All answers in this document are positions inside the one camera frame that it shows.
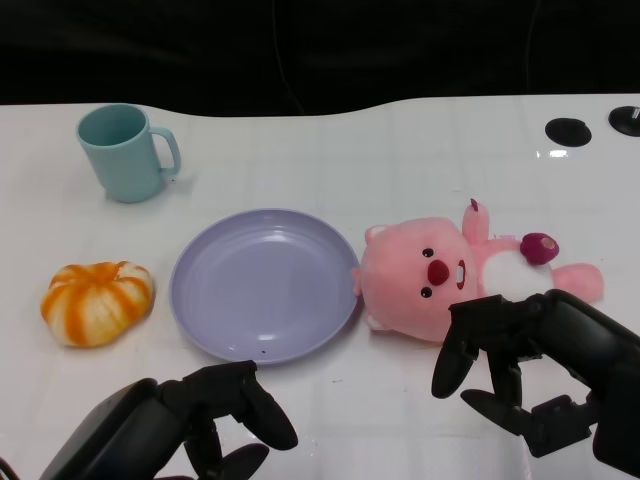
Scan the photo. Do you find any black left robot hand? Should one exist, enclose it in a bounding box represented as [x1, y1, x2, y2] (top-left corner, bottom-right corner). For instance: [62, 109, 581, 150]
[39, 359, 300, 480]

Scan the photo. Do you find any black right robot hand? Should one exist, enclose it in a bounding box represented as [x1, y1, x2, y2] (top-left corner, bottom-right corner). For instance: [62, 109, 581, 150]
[432, 288, 640, 474]

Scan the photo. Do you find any pink plush beaver doll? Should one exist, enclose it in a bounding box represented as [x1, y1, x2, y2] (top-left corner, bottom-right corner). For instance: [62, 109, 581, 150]
[351, 198, 606, 343]

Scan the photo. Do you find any purple plastic plate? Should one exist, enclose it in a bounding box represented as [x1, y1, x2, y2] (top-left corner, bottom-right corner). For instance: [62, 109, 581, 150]
[169, 208, 361, 365]

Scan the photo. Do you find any orange white plush pumpkin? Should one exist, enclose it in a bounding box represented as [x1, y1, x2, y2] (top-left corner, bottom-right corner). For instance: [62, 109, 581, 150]
[40, 260, 155, 349]

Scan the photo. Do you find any black round table grommet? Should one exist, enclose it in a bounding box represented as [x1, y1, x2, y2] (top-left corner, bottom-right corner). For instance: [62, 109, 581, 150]
[544, 117, 593, 147]
[607, 105, 640, 136]

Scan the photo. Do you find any teal plastic mug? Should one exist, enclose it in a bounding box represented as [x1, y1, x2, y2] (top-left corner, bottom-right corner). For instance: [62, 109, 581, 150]
[75, 102, 182, 204]

